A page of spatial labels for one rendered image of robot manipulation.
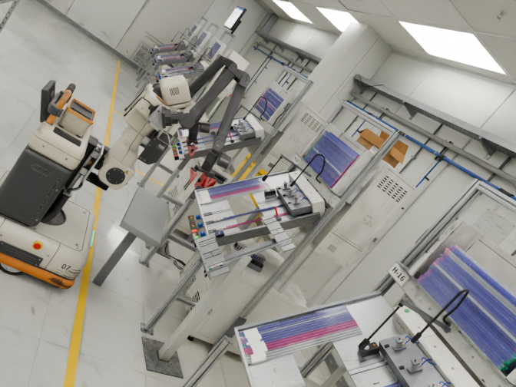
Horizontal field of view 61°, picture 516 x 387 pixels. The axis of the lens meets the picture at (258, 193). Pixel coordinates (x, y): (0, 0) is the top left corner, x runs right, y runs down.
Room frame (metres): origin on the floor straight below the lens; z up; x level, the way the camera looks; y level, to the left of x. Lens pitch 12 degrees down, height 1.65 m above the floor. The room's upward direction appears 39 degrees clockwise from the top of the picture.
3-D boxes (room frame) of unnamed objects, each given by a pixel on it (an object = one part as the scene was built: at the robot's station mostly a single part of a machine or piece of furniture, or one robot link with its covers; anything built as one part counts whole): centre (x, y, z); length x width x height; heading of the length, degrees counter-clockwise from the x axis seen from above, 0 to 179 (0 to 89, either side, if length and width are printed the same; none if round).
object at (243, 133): (4.28, 0.47, 0.66); 1.01 x 0.73 x 1.31; 118
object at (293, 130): (4.38, 0.30, 0.95); 1.35 x 0.82 x 1.90; 118
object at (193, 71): (7.25, 1.84, 0.95); 1.36 x 0.82 x 1.90; 118
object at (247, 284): (3.09, -0.35, 0.31); 0.70 x 0.65 x 0.62; 28
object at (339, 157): (2.98, -0.27, 1.52); 0.51 x 0.13 x 0.27; 28
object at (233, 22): (7.18, 1.97, 2.10); 0.58 x 0.14 x 0.41; 28
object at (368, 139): (3.21, -0.48, 1.82); 0.68 x 0.30 x 0.20; 28
